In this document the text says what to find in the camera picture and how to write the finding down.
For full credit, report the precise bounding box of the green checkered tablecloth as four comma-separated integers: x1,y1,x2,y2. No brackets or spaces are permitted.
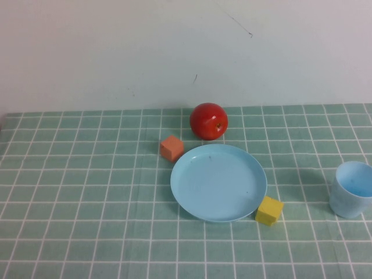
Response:
0,103,372,279

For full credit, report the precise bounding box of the orange foam cube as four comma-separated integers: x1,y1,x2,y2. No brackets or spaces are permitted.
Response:
159,134,185,163

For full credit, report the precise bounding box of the red apple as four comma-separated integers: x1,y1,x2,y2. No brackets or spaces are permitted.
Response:
189,102,229,141

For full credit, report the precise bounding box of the light blue plastic plate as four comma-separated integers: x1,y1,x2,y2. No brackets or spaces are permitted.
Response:
170,144,268,224

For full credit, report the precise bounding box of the light blue plastic cup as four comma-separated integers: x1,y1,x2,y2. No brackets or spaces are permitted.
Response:
329,161,372,219

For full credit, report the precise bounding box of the yellow foam cube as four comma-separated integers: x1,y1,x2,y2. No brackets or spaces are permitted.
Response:
255,195,285,226

